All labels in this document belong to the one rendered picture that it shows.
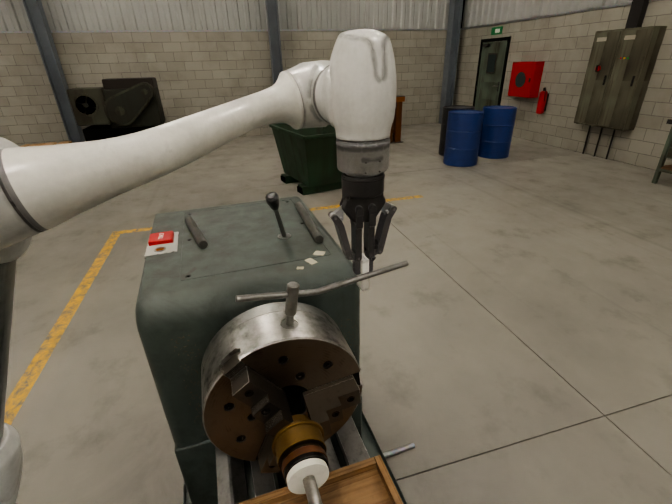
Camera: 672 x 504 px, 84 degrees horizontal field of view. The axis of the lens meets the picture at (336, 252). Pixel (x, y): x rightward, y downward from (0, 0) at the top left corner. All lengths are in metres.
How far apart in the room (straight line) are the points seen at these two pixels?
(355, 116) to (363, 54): 0.08
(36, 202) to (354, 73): 0.43
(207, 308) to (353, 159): 0.43
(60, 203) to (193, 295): 0.38
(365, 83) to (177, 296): 0.55
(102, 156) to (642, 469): 2.35
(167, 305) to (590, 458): 2.01
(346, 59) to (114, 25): 10.31
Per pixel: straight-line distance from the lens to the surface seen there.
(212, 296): 0.83
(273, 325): 0.72
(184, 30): 10.58
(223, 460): 1.02
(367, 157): 0.62
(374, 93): 0.60
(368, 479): 0.93
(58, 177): 0.53
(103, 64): 10.82
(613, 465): 2.34
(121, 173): 0.53
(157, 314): 0.84
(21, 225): 0.55
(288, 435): 0.70
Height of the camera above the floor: 1.67
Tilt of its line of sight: 27 degrees down
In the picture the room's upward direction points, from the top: 2 degrees counter-clockwise
